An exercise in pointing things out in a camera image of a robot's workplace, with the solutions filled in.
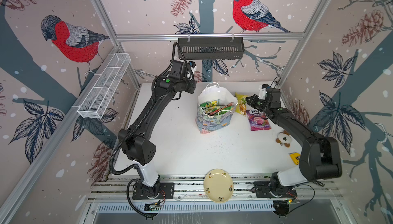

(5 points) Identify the brown white plush toy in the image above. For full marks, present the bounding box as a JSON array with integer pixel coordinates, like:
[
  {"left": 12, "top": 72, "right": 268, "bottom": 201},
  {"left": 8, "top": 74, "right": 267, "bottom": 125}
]
[{"left": 275, "top": 130, "right": 292, "bottom": 148}]

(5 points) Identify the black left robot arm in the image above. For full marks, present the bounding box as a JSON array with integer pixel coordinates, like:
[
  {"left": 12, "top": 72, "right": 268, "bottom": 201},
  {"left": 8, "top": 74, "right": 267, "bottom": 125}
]
[{"left": 111, "top": 60, "right": 197, "bottom": 198}]

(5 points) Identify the cream ceramic plate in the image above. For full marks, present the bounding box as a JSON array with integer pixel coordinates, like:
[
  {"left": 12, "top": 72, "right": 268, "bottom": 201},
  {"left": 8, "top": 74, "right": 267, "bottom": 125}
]
[{"left": 204, "top": 169, "right": 234, "bottom": 204}]

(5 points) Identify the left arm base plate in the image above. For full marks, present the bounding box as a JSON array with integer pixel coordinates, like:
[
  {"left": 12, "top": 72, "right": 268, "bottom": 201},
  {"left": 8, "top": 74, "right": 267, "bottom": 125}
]
[{"left": 132, "top": 183, "right": 175, "bottom": 200}]

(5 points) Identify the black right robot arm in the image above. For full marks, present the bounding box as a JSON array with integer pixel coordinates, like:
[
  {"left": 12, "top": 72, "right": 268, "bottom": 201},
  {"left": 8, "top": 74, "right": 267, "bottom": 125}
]
[{"left": 246, "top": 84, "right": 342, "bottom": 196}]

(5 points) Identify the green Fox's candy bag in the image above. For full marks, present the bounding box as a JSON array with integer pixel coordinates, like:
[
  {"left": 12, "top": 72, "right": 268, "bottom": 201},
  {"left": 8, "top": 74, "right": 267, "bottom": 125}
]
[{"left": 200, "top": 99, "right": 220, "bottom": 110}]

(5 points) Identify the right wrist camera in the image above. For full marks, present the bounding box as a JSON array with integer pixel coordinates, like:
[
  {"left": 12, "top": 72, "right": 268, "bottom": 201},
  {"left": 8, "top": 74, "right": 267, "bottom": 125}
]
[{"left": 258, "top": 84, "right": 269, "bottom": 100}]

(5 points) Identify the red snack bag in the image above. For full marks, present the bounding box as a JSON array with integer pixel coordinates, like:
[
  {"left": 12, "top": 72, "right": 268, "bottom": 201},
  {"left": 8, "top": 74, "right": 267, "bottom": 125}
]
[{"left": 208, "top": 102, "right": 233, "bottom": 116}]

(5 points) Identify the patterned paper gift bag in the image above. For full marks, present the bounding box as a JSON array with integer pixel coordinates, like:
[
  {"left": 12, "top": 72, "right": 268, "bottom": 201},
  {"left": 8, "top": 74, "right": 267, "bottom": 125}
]
[{"left": 195, "top": 83, "right": 237, "bottom": 134}]

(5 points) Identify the yellow tape measure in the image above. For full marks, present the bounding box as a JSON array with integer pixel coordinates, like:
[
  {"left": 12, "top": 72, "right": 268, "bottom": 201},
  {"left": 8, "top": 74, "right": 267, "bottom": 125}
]
[{"left": 289, "top": 152, "right": 300, "bottom": 165}]

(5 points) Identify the purple candy snack bag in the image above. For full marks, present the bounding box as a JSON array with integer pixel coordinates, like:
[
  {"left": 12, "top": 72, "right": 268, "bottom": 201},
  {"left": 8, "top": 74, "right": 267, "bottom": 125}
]
[{"left": 246, "top": 110, "right": 271, "bottom": 131}]

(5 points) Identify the horizontal aluminium frame bar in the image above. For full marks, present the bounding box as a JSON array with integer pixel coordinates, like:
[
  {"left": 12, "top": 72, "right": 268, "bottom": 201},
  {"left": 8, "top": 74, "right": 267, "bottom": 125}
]
[{"left": 115, "top": 32, "right": 306, "bottom": 42}]

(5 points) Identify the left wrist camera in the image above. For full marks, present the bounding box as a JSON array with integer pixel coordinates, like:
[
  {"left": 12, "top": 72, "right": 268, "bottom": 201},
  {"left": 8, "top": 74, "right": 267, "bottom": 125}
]
[{"left": 188, "top": 61, "right": 197, "bottom": 72}]

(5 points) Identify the yellow snack bag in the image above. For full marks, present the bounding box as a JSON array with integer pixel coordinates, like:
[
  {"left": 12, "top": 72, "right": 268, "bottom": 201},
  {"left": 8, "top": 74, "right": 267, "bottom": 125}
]
[{"left": 235, "top": 93, "right": 248, "bottom": 116}]

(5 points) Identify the white wire mesh shelf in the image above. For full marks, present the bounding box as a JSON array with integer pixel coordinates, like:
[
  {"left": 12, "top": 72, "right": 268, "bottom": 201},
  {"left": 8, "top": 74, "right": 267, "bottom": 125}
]
[{"left": 77, "top": 53, "right": 131, "bottom": 119}]

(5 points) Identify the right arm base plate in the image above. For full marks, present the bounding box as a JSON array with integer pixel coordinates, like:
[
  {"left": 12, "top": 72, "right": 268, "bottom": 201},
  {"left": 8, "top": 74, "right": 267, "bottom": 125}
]
[{"left": 251, "top": 182, "right": 297, "bottom": 198}]

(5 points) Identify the black hanging wall basket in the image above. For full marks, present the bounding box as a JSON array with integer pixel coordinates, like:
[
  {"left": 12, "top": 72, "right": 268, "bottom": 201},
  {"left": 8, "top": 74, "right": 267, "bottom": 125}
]
[{"left": 178, "top": 37, "right": 245, "bottom": 60}]

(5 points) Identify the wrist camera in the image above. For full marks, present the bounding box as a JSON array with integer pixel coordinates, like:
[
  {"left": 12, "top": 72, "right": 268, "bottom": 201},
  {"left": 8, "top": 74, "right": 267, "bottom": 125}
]
[
  {"left": 258, "top": 84, "right": 269, "bottom": 100},
  {"left": 188, "top": 61, "right": 197, "bottom": 72}
]

